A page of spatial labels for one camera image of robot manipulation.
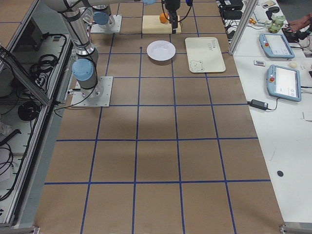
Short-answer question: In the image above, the person hand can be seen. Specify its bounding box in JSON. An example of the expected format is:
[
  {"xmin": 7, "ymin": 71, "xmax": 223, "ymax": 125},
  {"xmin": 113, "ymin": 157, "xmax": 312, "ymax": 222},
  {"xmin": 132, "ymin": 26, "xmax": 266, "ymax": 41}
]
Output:
[{"xmin": 288, "ymin": 13, "xmax": 312, "ymax": 32}]

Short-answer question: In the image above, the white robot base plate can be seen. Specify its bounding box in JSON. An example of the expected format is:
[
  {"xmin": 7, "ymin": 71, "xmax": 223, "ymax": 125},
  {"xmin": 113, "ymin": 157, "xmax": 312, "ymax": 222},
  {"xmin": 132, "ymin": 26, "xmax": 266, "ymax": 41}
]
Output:
[
  {"xmin": 71, "ymin": 76, "xmax": 113, "ymax": 108},
  {"xmin": 90, "ymin": 13, "xmax": 122, "ymax": 34}
]

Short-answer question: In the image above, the cream tray with bear print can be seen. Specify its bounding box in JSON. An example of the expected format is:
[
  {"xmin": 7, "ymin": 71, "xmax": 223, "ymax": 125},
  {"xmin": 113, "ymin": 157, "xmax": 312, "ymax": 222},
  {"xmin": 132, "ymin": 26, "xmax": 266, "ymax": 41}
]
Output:
[{"xmin": 185, "ymin": 37, "xmax": 226, "ymax": 73}]

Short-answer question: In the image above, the white keyboard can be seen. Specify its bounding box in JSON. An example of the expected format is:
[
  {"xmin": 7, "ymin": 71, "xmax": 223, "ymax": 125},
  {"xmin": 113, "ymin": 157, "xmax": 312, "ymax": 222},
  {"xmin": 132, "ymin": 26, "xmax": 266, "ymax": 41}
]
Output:
[{"xmin": 253, "ymin": 5, "xmax": 268, "ymax": 24}]

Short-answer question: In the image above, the small printed card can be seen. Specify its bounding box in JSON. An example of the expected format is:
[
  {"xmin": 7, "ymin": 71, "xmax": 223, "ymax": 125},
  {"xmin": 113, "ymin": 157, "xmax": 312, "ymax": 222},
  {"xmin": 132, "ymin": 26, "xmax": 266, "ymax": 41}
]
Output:
[{"xmin": 253, "ymin": 60, "xmax": 266, "ymax": 67}]

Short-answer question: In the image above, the black power adapter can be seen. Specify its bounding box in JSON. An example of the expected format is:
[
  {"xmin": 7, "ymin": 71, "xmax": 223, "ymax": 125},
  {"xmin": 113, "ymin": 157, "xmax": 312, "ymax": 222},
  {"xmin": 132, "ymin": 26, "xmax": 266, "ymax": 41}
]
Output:
[{"xmin": 247, "ymin": 99, "xmax": 269, "ymax": 111}]

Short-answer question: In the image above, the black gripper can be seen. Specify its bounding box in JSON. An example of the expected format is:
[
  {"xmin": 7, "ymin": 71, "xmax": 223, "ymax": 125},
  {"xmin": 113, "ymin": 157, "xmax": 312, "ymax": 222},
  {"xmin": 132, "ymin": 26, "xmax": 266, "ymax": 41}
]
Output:
[{"xmin": 164, "ymin": 0, "xmax": 180, "ymax": 34}]

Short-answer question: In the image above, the blue teach pendant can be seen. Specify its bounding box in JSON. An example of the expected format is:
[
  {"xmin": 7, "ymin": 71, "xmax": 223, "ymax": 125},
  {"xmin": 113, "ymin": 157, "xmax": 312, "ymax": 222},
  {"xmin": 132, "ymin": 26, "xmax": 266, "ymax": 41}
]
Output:
[
  {"xmin": 259, "ymin": 34, "xmax": 295, "ymax": 59},
  {"xmin": 266, "ymin": 65, "xmax": 302, "ymax": 102}
]

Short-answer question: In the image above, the aluminium frame post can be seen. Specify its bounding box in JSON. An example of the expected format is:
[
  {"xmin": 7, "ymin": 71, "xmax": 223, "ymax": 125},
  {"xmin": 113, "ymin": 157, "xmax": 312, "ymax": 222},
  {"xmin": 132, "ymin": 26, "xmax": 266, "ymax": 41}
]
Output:
[{"xmin": 229, "ymin": 0, "xmax": 258, "ymax": 56}]

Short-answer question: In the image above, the bamboo cutting board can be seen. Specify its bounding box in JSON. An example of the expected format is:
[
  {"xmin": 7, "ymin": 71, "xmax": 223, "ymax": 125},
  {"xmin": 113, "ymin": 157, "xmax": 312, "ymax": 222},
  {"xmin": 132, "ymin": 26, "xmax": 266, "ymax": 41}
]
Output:
[{"xmin": 142, "ymin": 15, "xmax": 173, "ymax": 34}]

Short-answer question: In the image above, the orange fruit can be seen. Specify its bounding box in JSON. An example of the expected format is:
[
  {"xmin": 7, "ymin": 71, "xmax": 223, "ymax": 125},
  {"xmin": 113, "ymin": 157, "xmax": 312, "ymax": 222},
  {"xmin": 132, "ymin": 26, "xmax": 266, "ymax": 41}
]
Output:
[{"xmin": 159, "ymin": 13, "xmax": 169, "ymax": 24}]

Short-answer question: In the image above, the blue teach pendant far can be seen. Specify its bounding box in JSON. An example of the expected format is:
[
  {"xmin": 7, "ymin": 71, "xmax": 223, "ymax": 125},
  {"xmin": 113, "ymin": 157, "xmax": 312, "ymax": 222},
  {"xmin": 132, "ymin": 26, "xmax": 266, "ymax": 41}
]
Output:
[{"xmin": 259, "ymin": 34, "xmax": 295, "ymax": 59}]

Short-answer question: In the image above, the gold metal cylinder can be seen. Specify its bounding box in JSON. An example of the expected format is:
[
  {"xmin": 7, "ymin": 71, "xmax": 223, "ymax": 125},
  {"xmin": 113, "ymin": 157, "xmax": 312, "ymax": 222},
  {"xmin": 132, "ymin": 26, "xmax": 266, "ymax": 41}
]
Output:
[{"xmin": 249, "ymin": 18, "xmax": 257, "ymax": 25}]

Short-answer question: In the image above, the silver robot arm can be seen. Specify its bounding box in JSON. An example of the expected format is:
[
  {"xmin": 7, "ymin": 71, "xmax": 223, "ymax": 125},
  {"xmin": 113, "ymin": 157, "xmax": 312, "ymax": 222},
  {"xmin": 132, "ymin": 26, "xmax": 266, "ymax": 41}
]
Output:
[
  {"xmin": 45, "ymin": 0, "xmax": 180, "ymax": 73},
  {"xmin": 92, "ymin": 5, "xmax": 116, "ymax": 29}
]

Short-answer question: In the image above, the small beige ball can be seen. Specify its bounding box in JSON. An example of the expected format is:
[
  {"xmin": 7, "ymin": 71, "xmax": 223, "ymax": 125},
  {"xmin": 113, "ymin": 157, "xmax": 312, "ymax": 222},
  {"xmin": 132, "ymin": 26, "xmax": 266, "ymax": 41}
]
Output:
[{"xmin": 289, "ymin": 61, "xmax": 297, "ymax": 69}]

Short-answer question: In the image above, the white round plate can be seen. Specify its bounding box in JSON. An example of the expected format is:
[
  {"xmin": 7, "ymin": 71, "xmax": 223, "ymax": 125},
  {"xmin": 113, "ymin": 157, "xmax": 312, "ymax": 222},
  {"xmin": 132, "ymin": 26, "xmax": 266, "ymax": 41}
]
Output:
[{"xmin": 147, "ymin": 40, "xmax": 176, "ymax": 61}]

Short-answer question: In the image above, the blue teach pendant near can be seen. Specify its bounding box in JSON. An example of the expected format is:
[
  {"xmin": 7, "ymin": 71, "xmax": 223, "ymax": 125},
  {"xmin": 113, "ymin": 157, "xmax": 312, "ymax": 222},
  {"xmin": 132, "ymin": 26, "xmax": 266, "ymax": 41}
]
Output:
[{"xmin": 266, "ymin": 65, "xmax": 302, "ymax": 102}]

